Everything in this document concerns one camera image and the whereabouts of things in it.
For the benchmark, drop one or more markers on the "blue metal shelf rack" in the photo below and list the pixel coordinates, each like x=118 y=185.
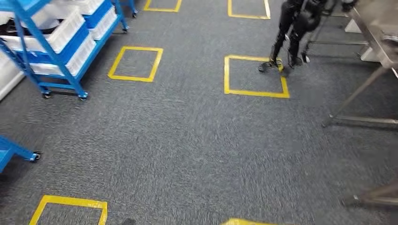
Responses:
x=9 y=152

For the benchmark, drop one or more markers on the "yellow floor tape square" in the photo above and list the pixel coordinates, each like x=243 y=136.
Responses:
x=242 y=221

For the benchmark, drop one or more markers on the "white plastic bin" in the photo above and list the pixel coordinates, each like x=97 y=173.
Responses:
x=90 y=4
x=81 y=57
x=104 y=24
x=62 y=34

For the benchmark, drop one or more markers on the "black humanoid robot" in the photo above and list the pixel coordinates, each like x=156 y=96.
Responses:
x=298 y=21

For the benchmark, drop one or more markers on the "blue wheeled bin rack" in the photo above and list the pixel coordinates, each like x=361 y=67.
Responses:
x=46 y=46

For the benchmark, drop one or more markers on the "white board panel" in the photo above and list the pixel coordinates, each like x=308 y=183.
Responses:
x=353 y=27

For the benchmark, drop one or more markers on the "steel side table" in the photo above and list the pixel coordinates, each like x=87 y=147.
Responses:
x=370 y=28

